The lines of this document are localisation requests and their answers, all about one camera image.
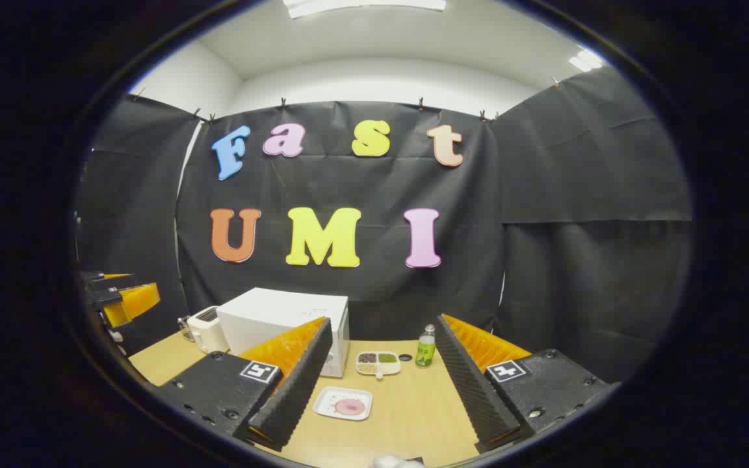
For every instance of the white divided dish of beans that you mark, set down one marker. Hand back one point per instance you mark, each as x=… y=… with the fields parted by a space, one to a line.
x=378 y=364

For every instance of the pink round food slice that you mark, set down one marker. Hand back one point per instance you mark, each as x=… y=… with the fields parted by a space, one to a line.
x=350 y=407

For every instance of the white microwave oven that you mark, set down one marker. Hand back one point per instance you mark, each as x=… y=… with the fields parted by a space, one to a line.
x=270 y=312

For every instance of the green drink bottle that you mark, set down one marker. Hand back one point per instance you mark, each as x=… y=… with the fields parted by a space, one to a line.
x=425 y=351

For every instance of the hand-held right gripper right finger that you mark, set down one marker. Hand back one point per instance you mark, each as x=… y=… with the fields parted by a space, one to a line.
x=472 y=390

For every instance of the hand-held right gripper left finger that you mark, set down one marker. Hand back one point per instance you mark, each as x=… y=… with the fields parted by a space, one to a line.
x=296 y=390

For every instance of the white cloth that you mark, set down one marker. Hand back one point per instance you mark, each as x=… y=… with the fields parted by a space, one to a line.
x=391 y=462

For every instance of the white toaster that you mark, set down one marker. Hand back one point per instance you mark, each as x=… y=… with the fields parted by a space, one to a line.
x=209 y=333

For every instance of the white square plate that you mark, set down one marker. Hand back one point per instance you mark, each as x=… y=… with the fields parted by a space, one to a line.
x=326 y=404

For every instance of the long ceiling light panel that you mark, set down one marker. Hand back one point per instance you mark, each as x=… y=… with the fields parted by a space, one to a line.
x=365 y=5

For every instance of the small ceiling light panel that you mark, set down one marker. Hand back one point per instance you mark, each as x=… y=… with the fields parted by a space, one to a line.
x=586 y=60

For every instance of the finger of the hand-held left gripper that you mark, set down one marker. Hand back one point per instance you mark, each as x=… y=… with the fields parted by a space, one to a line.
x=111 y=282
x=134 y=302

